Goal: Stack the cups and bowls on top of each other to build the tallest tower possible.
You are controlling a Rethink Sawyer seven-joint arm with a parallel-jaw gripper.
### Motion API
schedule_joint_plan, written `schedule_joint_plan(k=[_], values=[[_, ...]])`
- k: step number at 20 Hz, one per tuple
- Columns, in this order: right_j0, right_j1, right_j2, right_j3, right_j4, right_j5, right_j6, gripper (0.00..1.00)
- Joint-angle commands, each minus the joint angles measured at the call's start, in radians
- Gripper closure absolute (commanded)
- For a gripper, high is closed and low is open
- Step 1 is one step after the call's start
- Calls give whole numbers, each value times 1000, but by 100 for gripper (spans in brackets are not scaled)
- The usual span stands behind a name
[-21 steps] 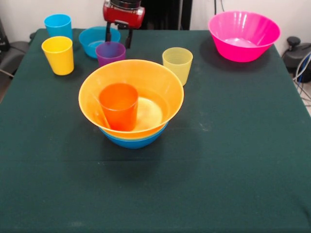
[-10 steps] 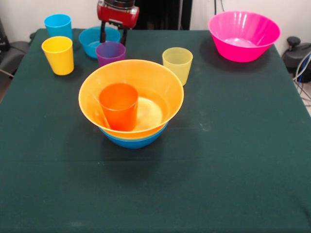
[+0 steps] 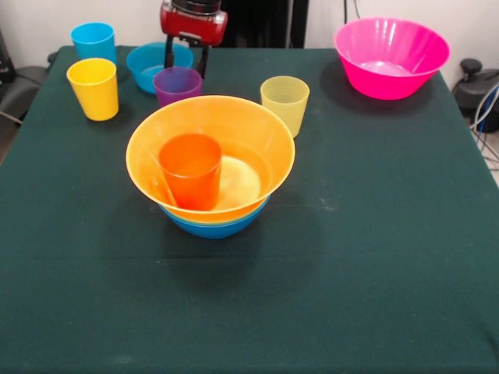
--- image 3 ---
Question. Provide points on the pink bowl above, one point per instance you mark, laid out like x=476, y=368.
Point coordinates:
x=390, y=46

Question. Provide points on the small blue bowl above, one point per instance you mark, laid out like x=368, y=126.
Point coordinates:
x=140, y=66

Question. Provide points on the orange bowl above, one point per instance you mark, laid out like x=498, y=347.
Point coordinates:
x=249, y=124

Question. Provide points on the pale translucent yellow cup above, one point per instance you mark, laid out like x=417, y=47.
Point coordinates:
x=286, y=105

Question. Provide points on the red cup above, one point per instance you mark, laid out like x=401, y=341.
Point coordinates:
x=191, y=179

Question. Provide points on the purple cup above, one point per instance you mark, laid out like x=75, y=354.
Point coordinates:
x=177, y=83

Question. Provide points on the dark green tablecloth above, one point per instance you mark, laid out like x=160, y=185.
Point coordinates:
x=117, y=292

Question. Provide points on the large blue bowl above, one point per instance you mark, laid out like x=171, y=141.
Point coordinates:
x=214, y=232

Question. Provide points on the blue cup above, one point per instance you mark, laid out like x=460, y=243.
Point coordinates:
x=93, y=43

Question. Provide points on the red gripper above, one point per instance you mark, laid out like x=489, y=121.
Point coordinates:
x=195, y=27

